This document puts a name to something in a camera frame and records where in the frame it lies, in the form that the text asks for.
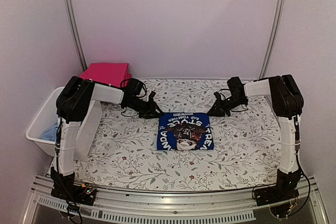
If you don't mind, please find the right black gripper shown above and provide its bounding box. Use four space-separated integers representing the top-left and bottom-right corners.
207 95 247 116

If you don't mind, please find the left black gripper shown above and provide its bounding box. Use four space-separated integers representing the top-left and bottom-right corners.
127 97 164 119

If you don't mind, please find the blue t-shirt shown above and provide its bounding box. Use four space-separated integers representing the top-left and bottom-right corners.
156 112 214 151

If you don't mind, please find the light blue garment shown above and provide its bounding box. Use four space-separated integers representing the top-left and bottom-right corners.
40 123 58 142

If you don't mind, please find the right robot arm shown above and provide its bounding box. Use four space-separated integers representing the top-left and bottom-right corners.
207 74 304 201

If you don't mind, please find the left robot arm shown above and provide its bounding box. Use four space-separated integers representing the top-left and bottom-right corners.
50 76 163 200

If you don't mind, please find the white plastic laundry bin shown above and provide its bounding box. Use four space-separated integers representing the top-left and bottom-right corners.
26 87 102 161

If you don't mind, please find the folded pink garment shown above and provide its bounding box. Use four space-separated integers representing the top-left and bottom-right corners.
80 62 131 87

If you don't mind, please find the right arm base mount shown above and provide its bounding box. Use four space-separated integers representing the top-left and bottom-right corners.
251 184 299 206

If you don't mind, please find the aluminium front rail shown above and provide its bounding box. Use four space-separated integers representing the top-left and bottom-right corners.
23 175 331 223

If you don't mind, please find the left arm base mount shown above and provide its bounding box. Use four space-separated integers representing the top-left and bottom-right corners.
51 183 97 206

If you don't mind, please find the right aluminium frame post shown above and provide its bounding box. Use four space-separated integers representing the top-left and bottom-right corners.
258 0 285 79

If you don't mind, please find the aluminium frame post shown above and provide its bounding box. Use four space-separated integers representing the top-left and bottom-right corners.
64 0 88 71
258 0 285 79

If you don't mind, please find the left aluminium frame post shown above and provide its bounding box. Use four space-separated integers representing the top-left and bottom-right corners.
64 0 88 71

